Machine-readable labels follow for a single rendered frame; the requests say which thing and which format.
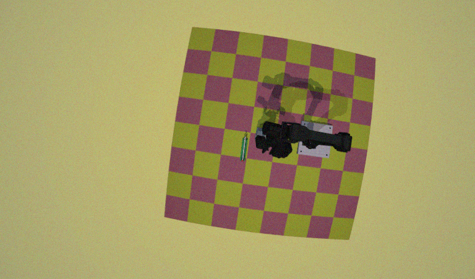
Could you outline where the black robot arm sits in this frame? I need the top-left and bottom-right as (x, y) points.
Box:
(262, 121), (352, 158)

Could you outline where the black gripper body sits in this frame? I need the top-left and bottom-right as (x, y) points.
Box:
(255, 135), (292, 154)

